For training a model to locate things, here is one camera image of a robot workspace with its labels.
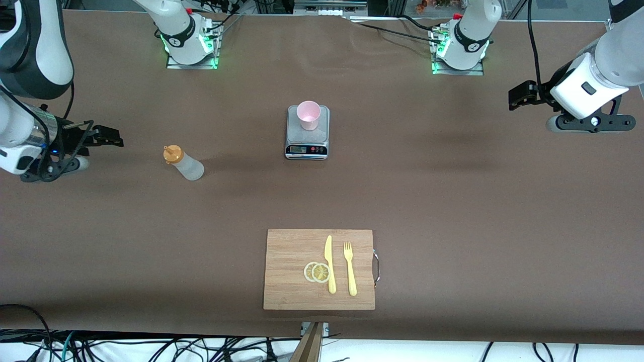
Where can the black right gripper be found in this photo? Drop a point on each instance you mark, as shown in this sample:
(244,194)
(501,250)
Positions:
(69,139)

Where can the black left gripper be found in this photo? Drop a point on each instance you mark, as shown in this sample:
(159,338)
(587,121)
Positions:
(545,94)

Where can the translucent sauce bottle orange cap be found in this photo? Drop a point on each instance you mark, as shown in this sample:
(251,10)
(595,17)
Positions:
(188,166)

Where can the pink plastic cup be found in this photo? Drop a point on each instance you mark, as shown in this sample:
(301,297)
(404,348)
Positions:
(308,114)

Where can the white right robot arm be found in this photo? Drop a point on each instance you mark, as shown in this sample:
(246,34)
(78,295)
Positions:
(45,50)

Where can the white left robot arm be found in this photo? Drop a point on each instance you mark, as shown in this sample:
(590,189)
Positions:
(619,55)

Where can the silver digital kitchen scale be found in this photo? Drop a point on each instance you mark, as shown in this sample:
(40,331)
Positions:
(302,138)

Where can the white power strip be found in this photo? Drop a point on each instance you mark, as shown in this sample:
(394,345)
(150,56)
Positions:
(329,12)

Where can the bamboo cutting board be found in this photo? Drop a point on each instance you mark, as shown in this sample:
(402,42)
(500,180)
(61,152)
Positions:
(287,251)

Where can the lemon slice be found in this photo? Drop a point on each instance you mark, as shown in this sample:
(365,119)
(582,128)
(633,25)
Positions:
(307,272)
(320,273)

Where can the yellow plastic knife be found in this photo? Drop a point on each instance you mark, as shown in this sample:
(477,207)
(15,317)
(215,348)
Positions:
(328,251)

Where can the yellow plastic fork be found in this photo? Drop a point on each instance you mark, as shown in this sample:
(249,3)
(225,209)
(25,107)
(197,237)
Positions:
(351,276)

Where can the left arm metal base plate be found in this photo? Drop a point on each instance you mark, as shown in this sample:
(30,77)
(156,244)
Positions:
(458,72)

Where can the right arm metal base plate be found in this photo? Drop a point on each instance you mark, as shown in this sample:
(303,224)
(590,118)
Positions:
(193,66)

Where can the small metal bracket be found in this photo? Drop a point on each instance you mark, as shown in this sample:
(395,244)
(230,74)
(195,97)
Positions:
(326,328)

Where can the wooden post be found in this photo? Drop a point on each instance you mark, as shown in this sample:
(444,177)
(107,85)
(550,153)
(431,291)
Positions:
(311,347)

